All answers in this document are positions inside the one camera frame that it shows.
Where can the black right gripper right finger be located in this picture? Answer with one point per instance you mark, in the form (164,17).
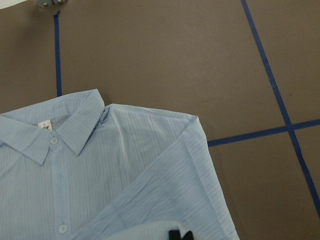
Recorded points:
(188,236)

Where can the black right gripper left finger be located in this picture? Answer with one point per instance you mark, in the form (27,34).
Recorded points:
(174,235)

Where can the light blue button-up shirt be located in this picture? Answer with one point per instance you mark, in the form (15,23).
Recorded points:
(73,168)

